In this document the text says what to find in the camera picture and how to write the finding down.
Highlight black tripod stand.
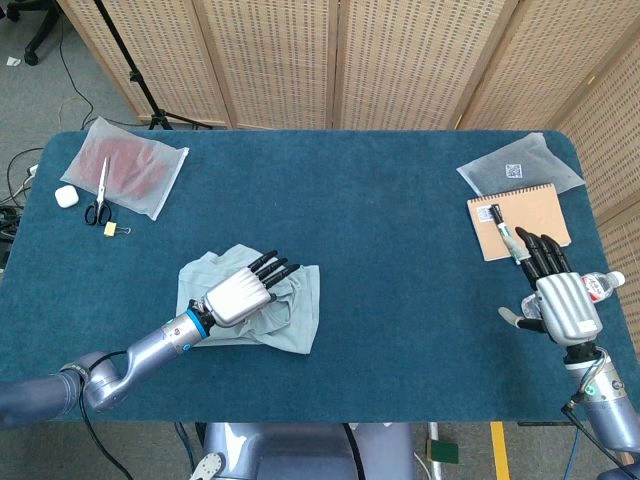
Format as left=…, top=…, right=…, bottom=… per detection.
left=94, top=0, right=214, bottom=131

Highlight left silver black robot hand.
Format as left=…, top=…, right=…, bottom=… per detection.
left=199, top=249, right=301, bottom=326

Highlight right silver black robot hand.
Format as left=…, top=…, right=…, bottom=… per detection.
left=498, top=226, right=604, bottom=346

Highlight blue carpet table cover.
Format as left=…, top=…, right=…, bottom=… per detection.
left=0, top=129, right=636, bottom=425

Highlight silver metal pole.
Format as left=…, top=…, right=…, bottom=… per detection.
left=427, top=422, right=444, bottom=480

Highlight black cable bundle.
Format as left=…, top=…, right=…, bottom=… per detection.
left=0, top=202, right=21, bottom=241

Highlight pale green T-shirt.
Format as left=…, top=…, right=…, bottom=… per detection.
left=175, top=243, right=321, bottom=356

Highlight black-handled scissors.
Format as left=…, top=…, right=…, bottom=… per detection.
left=83, top=156, right=114, bottom=227

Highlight grey frosted bag QR label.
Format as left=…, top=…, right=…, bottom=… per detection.
left=455, top=132, right=586, bottom=197

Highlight white earbuds case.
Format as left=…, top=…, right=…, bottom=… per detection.
left=53, top=185, right=80, bottom=208

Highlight black office chair base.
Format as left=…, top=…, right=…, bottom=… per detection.
left=4, top=0, right=59, bottom=66

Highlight white perforated bracket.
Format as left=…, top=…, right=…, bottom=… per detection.
left=188, top=452, right=226, bottom=480

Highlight kraft spiral notebook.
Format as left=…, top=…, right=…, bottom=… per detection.
left=466, top=182, right=573, bottom=262

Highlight black torso cable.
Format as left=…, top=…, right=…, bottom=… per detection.
left=342, top=423, right=364, bottom=480

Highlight frosted bag with red cloth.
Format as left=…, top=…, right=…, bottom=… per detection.
left=59, top=115, right=190, bottom=221

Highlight woven wicker folding screen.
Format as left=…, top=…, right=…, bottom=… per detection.
left=57, top=0, right=640, bottom=480

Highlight white marker pen black cap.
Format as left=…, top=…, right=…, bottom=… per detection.
left=489, top=203, right=524, bottom=265

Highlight green block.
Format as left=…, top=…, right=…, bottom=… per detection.
left=430, top=439, right=460, bottom=464

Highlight clear plastic water bottle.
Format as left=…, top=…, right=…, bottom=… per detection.
left=520, top=271, right=627, bottom=321

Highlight blue-grey robot torso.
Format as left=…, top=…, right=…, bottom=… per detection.
left=202, top=422, right=417, bottom=480

